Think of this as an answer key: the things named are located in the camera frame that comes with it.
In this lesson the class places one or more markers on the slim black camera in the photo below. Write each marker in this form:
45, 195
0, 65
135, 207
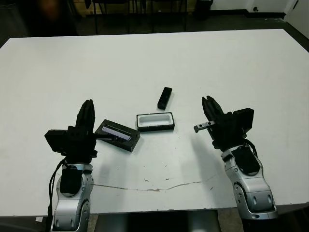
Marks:
164, 99

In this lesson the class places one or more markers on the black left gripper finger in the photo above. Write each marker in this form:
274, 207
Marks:
91, 118
82, 120

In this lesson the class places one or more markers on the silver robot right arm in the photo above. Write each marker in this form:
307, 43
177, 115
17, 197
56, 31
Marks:
253, 191

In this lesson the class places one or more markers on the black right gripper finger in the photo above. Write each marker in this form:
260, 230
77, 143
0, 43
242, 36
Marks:
207, 110
216, 110

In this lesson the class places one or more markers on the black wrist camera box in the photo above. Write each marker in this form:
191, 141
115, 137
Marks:
243, 119
56, 141

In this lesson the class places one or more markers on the black box base white inset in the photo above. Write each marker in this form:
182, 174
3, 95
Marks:
154, 120

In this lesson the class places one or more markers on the black robot pelvis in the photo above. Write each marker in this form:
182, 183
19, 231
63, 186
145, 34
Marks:
159, 223

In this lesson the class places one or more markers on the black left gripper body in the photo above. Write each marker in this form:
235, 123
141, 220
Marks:
82, 147

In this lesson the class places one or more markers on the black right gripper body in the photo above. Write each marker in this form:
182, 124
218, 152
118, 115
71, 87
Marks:
227, 133

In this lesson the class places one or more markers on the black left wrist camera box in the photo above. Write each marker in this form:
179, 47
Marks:
56, 141

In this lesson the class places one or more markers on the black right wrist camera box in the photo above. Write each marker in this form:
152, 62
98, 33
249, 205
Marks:
243, 119

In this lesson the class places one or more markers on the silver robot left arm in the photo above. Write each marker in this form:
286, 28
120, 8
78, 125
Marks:
72, 212

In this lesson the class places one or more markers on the black box lid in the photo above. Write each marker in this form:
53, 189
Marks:
125, 142

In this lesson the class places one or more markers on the small white paper scrap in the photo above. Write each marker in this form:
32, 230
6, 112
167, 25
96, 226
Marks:
39, 219

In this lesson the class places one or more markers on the white door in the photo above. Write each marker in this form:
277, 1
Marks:
301, 12

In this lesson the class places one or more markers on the black waste bin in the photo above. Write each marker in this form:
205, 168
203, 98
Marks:
204, 9

